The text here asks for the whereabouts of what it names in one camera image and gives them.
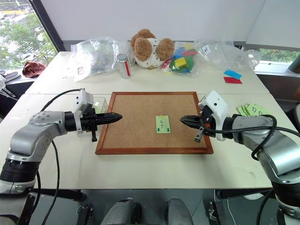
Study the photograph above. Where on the black table frame bar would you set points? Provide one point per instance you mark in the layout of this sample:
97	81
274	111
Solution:
243	194
65	194

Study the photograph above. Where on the green foam block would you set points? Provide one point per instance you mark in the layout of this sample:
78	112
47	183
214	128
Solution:
190	62

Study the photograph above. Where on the blue paper sheet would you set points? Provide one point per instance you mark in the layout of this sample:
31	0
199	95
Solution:
232	74

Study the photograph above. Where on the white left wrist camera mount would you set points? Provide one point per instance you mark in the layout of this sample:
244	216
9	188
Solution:
85	97

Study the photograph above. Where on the yellow foam block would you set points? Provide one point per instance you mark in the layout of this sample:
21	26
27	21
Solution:
180	62

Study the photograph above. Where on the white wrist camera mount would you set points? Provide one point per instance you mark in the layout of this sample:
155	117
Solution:
85	97
218	105

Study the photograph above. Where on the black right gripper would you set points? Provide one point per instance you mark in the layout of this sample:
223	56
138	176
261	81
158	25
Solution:
206	114

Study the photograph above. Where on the dark rounded grey shape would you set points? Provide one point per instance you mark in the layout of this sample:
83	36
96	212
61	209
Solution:
122	212
179	212

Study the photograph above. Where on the silver can with red stripe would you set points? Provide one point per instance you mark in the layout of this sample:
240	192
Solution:
123	68

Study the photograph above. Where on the clear plastic box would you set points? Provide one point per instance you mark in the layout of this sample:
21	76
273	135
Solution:
101	102

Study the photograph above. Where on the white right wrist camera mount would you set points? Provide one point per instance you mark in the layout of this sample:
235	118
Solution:
218	105

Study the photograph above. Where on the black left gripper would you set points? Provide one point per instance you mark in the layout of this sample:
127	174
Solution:
88	120

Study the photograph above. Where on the wood framed cork board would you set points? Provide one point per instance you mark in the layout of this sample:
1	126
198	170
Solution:
140	117

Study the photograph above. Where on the dark red cloth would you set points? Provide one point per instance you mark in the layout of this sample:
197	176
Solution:
32	69

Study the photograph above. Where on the grey black slipper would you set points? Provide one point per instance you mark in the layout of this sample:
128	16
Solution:
11	77

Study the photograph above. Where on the blue foam block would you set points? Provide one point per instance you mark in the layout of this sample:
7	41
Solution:
179	53

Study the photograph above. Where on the brown white plush bear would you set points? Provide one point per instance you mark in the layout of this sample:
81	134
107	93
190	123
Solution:
150	50

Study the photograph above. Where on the clear bag of coloured blocks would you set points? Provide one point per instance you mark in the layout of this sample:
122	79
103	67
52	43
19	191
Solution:
168	70

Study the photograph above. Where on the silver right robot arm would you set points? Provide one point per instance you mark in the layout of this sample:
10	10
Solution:
262	133

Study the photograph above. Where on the clear plastic bag white label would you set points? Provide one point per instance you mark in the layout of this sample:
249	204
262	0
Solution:
222	55

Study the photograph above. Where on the green paper card with drawings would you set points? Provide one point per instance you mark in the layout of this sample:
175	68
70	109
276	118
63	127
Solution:
259	109

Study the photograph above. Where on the light green paper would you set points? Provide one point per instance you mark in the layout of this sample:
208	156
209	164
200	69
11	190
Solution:
241	110

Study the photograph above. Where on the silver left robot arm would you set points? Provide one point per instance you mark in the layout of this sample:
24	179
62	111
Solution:
35	133

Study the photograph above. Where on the clear plastic bag red label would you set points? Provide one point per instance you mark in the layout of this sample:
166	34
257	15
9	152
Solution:
98	56

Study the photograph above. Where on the red paper sheet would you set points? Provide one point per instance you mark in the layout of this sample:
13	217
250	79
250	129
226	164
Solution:
232	80

